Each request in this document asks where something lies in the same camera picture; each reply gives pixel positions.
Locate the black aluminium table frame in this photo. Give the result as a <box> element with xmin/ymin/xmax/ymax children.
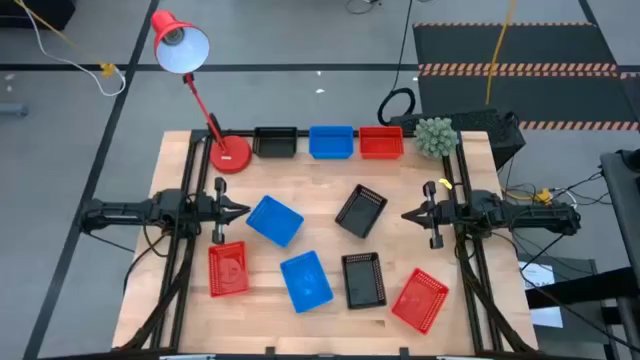
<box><xmin>112</xmin><ymin>128</ymin><xmax>541</xmax><ymax>360</ymax></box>

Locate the black hazard-striped floor mat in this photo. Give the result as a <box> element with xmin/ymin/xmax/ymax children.
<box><xmin>412</xmin><ymin>21</ymin><xmax>640</xmax><ymax>132</ymax></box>

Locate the black base cable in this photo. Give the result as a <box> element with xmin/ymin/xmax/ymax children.
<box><xmin>122</xmin><ymin>232</ymin><xmax>170</xmax><ymax>297</ymax></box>

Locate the long yellow cable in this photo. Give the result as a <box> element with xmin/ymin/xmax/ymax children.
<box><xmin>485</xmin><ymin>0</ymin><xmax>517</xmax><ymax>106</ymax></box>

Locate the black mesh plastic basket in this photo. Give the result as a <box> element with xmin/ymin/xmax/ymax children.
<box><xmin>252</xmin><ymin>126</ymin><xmax>299</xmax><ymax>159</ymax></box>
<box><xmin>334</xmin><ymin>183</ymin><xmax>389</xmax><ymax>240</ymax></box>
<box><xmin>340</xmin><ymin>251</ymin><xmax>388</xmax><ymax>310</ymax></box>

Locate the black beam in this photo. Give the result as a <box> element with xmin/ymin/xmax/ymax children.
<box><xmin>524</xmin><ymin>267</ymin><xmax>640</xmax><ymax>310</ymax></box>

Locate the black perforated computer case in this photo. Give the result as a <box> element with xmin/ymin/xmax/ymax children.
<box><xmin>388</xmin><ymin>107</ymin><xmax>527</xmax><ymax>169</ymax></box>

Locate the potted green plant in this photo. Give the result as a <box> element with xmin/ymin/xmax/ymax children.
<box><xmin>413</xmin><ymin>117</ymin><xmax>459</xmax><ymax>160</ymax></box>

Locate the black coiled cable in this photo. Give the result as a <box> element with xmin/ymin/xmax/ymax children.
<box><xmin>377</xmin><ymin>0</ymin><xmax>417</xmax><ymax>127</ymax></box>

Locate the white floor cable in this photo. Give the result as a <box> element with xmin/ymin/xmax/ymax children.
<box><xmin>24</xmin><ymin>0</ymin><xmax>127</xmax><ymax>98</ymax></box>

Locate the yellow floor cable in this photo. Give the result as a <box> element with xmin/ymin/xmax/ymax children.
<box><xmin>13</xmin><ymin>0</ymin><xmax>117</xmax><ymax>79</ymax></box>

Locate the red desk lamp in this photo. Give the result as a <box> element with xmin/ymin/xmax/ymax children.
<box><xmin>150</xmin><ymin>9</ymin><xmax>253</xmax><ymax>175</ymax></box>

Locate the grey floor box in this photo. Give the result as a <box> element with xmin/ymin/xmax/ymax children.
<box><xmin>0</xmin><ymin>103</ymin><xmax>29</xmax><ymax>119</ymax></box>

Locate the black cabinet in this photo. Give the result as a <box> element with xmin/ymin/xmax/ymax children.
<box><xmin>0</xmin><ymin>0</ymin><xmax>77</xmax><ymax>30</ymax></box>

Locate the white sheet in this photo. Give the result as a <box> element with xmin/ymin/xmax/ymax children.
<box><xmin>519</xmin><ymin>260</ymin><xmax>565</xmax><ymax>330</ymax></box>

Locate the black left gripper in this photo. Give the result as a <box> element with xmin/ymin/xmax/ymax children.
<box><xmin>199</xmin><ymin>177</ymin><xmax>252</xmax><ymax>245</ymax></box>

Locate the red mesh plastic basket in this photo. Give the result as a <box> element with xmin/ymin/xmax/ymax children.
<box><xmin>358</xmin><ymin>125</ymin><xmax>405</xmax><ymax>161</ymax></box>
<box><xmin>207</xmin><ymin>240</ymin><xmax>250</xmax><ymax>299</ymax></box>
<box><xmin>390</xmin><ymin>267</ymin><xmax>450</xmax><ymax>336</ymax></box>

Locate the blue plastic basket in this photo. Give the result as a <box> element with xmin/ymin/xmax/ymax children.
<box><xmin>279</xmin><ymin>249</ymin><xmax>335</xmax><ymax>315</ymax></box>
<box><xmin>245</xmin><ymin>194</ymin><xmax>305</xmax><ymax>249</ymax></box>
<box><xmin>308</xmin><ymin>125</ymin><xmax>356</xmax><ymax>161</ymax></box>

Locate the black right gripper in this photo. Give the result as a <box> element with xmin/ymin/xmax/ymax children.
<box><xmin>401</xmin><ymin>180</ymin><xmax>454</xmax><ymax>250</ymax></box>

